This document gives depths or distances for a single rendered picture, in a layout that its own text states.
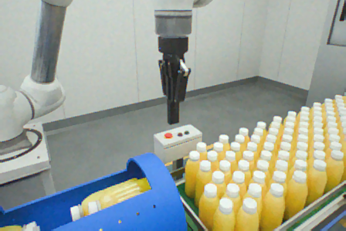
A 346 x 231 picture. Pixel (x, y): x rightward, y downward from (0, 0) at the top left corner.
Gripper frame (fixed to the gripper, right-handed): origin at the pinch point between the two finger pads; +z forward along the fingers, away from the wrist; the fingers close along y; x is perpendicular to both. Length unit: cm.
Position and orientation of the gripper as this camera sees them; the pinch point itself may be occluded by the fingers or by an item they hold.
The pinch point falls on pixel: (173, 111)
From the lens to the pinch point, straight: 63.7
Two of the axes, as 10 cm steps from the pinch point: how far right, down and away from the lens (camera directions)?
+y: -5.1, -3.2, 8.0
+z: 0.0, 9.3, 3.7
